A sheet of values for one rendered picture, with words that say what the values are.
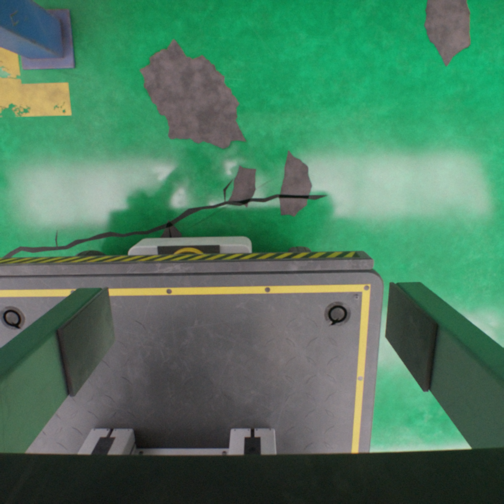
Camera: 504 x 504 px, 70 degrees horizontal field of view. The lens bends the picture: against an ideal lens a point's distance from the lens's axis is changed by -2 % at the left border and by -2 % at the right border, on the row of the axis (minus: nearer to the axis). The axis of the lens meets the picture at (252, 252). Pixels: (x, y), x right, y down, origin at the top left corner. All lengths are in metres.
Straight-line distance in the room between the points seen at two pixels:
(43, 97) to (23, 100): 0.05
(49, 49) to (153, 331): 0.62
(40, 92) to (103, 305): 0.88
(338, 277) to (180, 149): 0.49
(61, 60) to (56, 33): 0.05
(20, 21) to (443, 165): 0.92
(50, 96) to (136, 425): 0.74
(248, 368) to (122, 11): 0.79
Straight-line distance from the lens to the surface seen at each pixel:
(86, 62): 0.98
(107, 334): 0.17
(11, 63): 1.06
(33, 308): 0.72
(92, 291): 0.17
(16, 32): 0.85
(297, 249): 0.81
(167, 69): 0.92
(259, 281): 0.59
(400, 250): 0.98
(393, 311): 0.16
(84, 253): 0.89
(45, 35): 0.94
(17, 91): 1.05
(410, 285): 0.16
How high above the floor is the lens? 0.88
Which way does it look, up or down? 75 degrees down
